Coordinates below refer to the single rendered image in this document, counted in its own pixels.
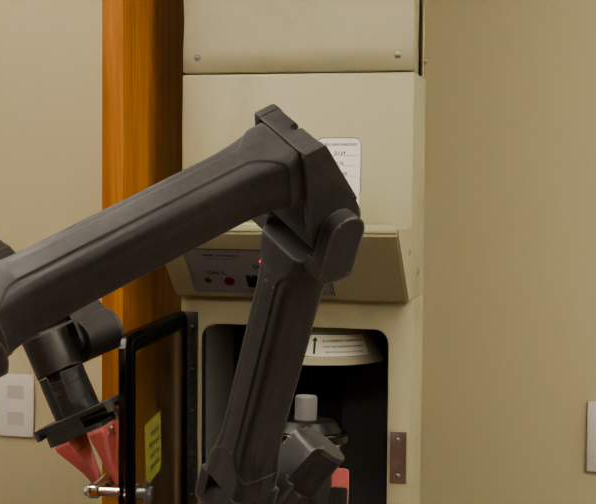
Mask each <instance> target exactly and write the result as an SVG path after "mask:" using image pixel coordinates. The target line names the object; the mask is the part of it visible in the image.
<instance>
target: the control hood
mask: <svg viewBox="0 0 596 504"><path fill-rule="evenodd" d="M364 225H365V230H364V234H363V237H362V241H361V244H360V248H359V251H358V255H357V258H356V262H355V265H354V269H353V272H352V274H351V275H349V276H348V277H346V278H344V279H341V280H339V281H336V282H332V284H333V289H334V293H335V296H332V295H322V296H321V299H323V300H355V301H388V302H408V301H409V300H410V299H411V268H412V227H410V225H382V224H364ZM261 234H262V229H261V228H260V227H259V226H258V225H257V224H256V223H255V222H245V223H243V224H241V225H239V226H237V227H235V228H233V229H231V230H229V231H227V232H225V233H224V234H222V235H220V236H218V237H216V238H214V239H212V240H210V241H208V242H206V243H205V244H203V245H201V246H199V247H197V248H196V249H243V250H261V249H260V239H261ZM165 265H166V268H167V271H168V274H169V276H170V279H171V282H172V285H173V287H174V290H175V293H177V294H178V295H192V296H225V297H254V293H231V292H198V291H196V290H195V287H194V284H193V281H192V278H191V275H190V272H189V269H188V266H187V263H186V260H185V257H184V255H182V256H180V257H178V258H176V259H174V260H172V261H171V262H169V263H167V264H165Z"/></svg>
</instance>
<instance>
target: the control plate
mask: <svg viewBox="0 0 596 504"><path fill-rule="evenodd" d="M184 257H185V260H186V263H187V266H188V269H189V272H190V275H191V278H192V281H193V284H194V287H195V290H196V291H198V292H231V293H255V289H256V288H255V287H249V286H248V283H247V279H246V276H245V275H257V277H258V274H259V267H260V263H259V262H258V260H259V259H261V250H243V249H196V248H195V249H193V250H191V251H189V252H188V253H186V254H184ZM206 277H208V278H211V279H212V282H211V283H207V282H205V281H204V278H206ZM226 277H231V278H233V279H234V280H235V283H234V284H233V285H227V284H226V283H225V282H224V279H225V278H226ZM322 295H332V296H335V293H334V289H333V284H332V283H326V284H325V287H324V290H323V293H322Z"/></svg>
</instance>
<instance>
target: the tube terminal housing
mask: <svg viewBox="0 0 596 504"><path fill-rule="evenodd" d="M271 104H276V105H277V106H278V107H279V108H280V109H281V110H282V112H284V113H285V114H286V115H287V116H288V117H290V118H291V119H292V120H293V121H295V122H296V123H297V125H298V126H299V127H298V129H299V128H303V129H304V130H306V131H307V132H308V133H309V134H310V135H312V136H313V137H314V138H315V139H316V137H362V162H361V198H359V207H360V210H361V216H360V219H361V220H363V222H364V224H382V225H410V227H412V268H411V299H410V300H409V301H408V302H388V301H355V300H323V299H320V303H319V306H318V310H317V314H316V317H315V321H314V324H313V327H322V328H349V329H375V330H379V331H381V332H382V333H384V334H385V336H386V337H387V340H388V345H389V347H388V426H387V504H420V467H421V396H422V325H423V294H422V293H423V247H424V176H425V105H426V80H425V79H424V78H422V77H420V76H419V75H417V74H416V73H414V72H386V73H309V74H232V75H184V76H183V106H182V170H184V169H186V168H188V167H190V166H192V165H194V164H196V163H198V162H200V161H202V160H204V159H206V158H208V157H210V156H212V155H214V154H215V153H217V152H219V151H221V150H222V149H224V148H225V147H227V146H229V145H230V144H232V143H233V142H235V141H236V140H237V139H239V138H240V137H241V136H243V135H244V134H245V132H246V131H247V130H248V129H250V128H252V127H254V126H255V118H254V114H255V112H257V111H259V110H261V109H263V108H265V107H267V106H269V105H271ZM252 301H253V297H225V296H192V295H182V296H181V311H194V312H199V325H198V476H199V472H200V467H201V464H202V335H203V332H204V330H205V329H206V328H208V327H211V326H214V325H217V324H239V325H247V322H248V318H249V314H250V309H251V305H252ZM390 431H397V432H407V436H406V484H394V483H389V479H390Z"/></svg>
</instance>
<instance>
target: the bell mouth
mask: <svg viewBox="0 0 596 504"><path fill-rule="evenodd" d="M385 358H386V357H385V354H384V352H383V350H382V347H381V345H380V343H379V340H378V338H377V336H376V333H375V331H374V329H349V328H322V327H313V328H312V332H311V335H310V339H309V343H308V346H307V350H306V353H305V357H304V361H303V364H302V365H307V366H350V365H363V364H371V363H376V362H380V361H383V360H384V359H385Z"/></svg>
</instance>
